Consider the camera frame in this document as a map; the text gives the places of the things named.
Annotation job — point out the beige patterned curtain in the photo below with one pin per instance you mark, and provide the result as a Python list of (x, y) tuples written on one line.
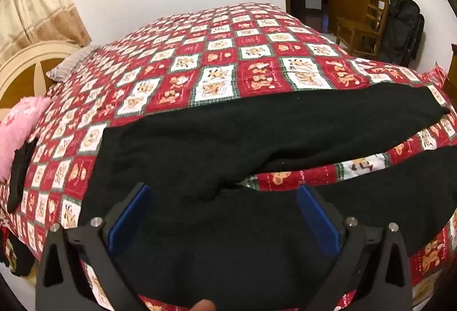
[(35, 11)]

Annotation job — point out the wooden cabinet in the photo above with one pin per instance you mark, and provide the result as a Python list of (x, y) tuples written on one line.
[(453, 64)]

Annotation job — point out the person's left hand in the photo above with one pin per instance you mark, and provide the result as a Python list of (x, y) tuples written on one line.
[(202, 306)]

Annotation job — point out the red printed checkered blanket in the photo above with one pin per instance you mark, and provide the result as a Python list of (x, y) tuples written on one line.
[(257, 75)]

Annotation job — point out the pink fluffy pillow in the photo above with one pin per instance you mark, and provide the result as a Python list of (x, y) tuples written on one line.
[(18, 125)]

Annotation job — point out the striped pillow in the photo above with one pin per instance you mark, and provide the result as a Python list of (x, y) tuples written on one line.
[(71, 63)]

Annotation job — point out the black pants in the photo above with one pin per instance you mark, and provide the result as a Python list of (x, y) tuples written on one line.
[(232, 139)]

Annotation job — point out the dark clothing pile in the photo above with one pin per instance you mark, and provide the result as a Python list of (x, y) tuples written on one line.
[(18, 257)]

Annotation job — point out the wooden chair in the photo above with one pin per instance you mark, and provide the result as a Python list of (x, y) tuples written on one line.
[(357, 29)]

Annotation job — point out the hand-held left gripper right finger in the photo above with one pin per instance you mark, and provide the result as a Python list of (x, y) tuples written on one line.
[(318, 221)]

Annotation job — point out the small black cloth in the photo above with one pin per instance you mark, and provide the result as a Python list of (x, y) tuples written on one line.
[(19, 171)]

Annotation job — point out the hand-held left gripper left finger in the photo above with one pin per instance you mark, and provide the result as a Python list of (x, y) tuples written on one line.
[(127, 220)]

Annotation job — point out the cream wooden headboard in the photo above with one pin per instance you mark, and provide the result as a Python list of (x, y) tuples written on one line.
[(21, 64)]

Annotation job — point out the black backpack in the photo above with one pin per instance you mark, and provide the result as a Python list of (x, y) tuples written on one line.
[(401, 29)]

